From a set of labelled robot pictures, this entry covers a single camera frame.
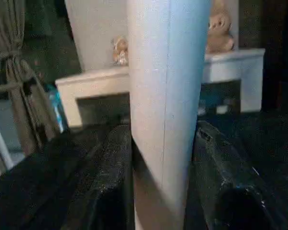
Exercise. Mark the white glass door cabinet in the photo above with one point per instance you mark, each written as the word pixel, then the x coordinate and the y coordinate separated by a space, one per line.
pixel 98 86

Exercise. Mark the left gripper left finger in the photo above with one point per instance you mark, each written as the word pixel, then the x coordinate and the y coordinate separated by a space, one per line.
pixel 105 179

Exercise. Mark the beige tied curtain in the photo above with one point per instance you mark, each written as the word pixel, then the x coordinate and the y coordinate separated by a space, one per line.
pixel 21 83

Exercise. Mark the blue patterned panel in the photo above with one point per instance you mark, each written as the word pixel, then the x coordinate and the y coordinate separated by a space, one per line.
pixel 56 110

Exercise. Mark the small doll figure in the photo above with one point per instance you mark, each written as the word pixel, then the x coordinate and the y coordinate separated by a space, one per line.
pixel 121 51

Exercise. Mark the pale plush toy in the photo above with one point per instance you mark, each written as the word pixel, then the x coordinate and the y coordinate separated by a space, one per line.
pixel 220 31

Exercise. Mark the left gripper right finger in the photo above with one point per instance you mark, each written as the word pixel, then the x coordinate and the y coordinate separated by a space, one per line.
pixel 225 182

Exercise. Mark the metal framed glass door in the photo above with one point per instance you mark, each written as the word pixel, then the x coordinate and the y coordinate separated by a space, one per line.
pixel 1 141

